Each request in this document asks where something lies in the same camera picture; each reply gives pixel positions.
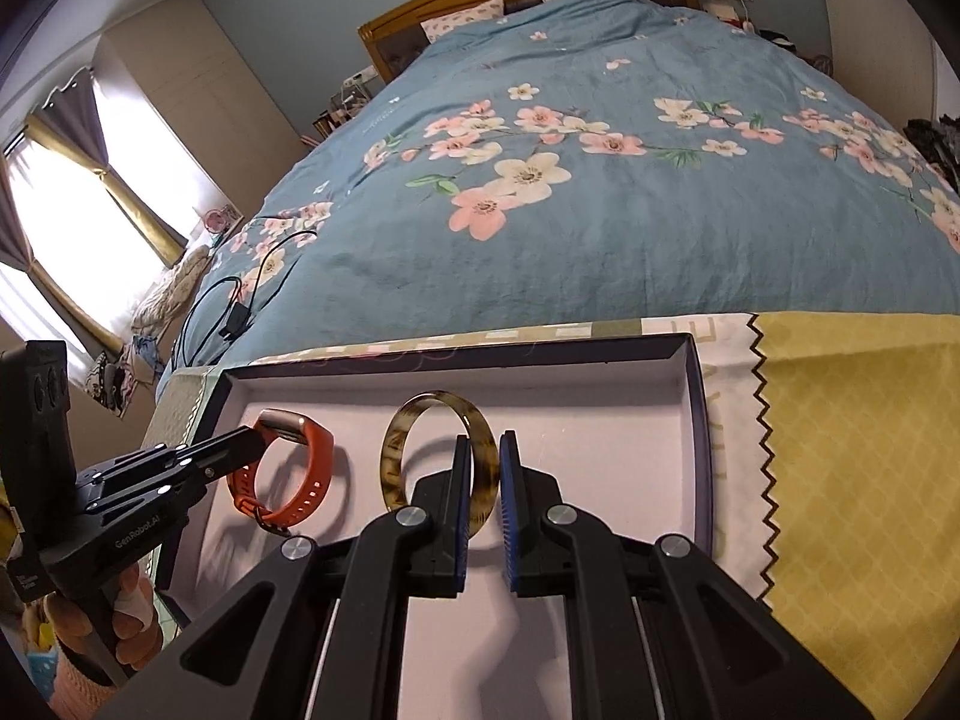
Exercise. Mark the blue floral duvet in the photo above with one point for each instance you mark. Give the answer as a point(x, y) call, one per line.
point(600, 255)

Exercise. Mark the orange smart band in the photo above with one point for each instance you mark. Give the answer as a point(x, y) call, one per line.
point(319, 457)

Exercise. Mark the pink desk fan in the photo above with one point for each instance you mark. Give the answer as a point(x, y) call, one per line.
point(217, 221)

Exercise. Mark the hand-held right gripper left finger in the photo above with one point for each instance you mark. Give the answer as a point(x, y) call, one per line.
point(464, 540)

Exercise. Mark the pile of clothes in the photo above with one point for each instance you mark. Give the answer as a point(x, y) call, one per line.
point(112, 379)

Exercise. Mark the grey and gold curtain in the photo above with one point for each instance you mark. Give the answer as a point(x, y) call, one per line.
point(75, 112)
point(60, 307)

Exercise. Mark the shallow white tray box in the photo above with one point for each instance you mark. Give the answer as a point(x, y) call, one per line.
point(585, 420)

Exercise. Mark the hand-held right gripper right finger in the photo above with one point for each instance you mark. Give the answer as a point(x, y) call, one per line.
point(510, 517)

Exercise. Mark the person's left hand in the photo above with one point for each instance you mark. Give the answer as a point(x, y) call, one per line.
point(139, 619)

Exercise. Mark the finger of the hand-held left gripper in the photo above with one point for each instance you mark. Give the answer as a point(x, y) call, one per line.
point(225, 444)
point(187, 481)

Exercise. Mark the dark patterned cloth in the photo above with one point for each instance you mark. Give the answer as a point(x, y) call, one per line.
point(934, 146)

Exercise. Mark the cluttered bedside table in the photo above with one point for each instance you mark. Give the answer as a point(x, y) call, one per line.
point(341, 109)
point(772, 34)

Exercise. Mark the tortoiseshell bangle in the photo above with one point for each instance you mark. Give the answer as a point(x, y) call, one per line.
point(394, 442)

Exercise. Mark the cream folded quilt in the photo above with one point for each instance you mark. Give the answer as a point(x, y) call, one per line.
point(176, 285)

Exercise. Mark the person's left forearm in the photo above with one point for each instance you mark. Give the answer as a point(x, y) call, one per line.
point(79, 682)

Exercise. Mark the bright window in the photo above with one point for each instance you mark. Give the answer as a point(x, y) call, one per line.
point(67, 240)

